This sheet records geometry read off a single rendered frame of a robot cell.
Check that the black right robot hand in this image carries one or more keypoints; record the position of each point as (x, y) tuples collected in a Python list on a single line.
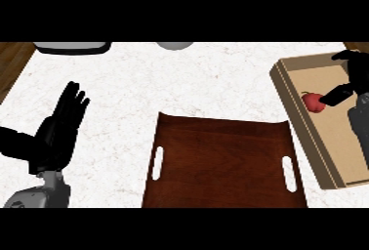
[(357, 71)]

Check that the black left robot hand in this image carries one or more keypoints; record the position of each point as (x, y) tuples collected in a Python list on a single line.
[(58, 136)]

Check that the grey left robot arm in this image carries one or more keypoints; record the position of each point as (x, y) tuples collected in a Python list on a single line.
[(43, 195)]

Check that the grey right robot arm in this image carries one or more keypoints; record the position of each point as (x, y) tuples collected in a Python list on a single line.
[(360, 127)]

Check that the red bell pepper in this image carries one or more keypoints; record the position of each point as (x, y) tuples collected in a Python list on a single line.
[(313, 102)]

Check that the cardboard box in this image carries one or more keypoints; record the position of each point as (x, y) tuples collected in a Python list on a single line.
[(311, 120)]

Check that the dark brown wooden tray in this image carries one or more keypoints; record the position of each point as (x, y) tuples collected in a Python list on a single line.
[(223, 162)]

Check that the grey black-rimmed appliance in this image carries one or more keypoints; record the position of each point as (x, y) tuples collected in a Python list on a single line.
[(72, 47)]

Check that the grey round object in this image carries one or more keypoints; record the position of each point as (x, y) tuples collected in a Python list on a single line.
[(174, 45)]

